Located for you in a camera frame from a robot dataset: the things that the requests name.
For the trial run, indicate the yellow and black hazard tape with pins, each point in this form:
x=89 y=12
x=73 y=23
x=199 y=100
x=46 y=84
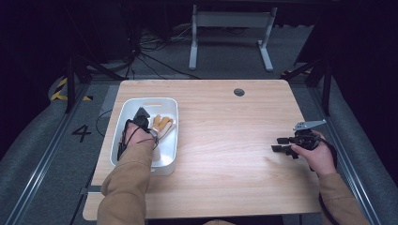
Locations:
x=59 y=90

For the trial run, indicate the white plastic bin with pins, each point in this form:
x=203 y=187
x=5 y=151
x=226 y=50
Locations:
x=167 y=150

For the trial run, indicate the grey table edge bracket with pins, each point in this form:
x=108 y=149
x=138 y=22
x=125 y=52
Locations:
x=90 y=189

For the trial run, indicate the beige glove with yellow fingers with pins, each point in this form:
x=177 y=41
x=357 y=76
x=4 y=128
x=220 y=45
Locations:
x=162 y=122

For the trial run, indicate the person's right hand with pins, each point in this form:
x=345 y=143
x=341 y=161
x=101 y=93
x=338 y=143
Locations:
x=322 y=156

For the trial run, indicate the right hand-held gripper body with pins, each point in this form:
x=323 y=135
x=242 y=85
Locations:
x=308 y=139

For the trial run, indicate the black metal stand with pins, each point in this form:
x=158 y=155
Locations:
x=83 y=72
x=316 y=73

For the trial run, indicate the grey table grommet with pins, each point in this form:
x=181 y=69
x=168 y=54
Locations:
x=239 y=92

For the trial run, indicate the person's left hand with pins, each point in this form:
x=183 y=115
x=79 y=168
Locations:
x=137 y=136

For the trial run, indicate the beige glove with bear print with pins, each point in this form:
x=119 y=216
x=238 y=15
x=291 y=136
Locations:
x=167 y=132

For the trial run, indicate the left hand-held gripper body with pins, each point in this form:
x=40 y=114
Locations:
x=142 y=118

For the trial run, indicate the aluminium floor rail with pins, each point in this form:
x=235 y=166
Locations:
x=347 y=150
x=40 y=162

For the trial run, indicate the grey metal stand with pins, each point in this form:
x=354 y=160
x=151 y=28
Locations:
x=231 y=18

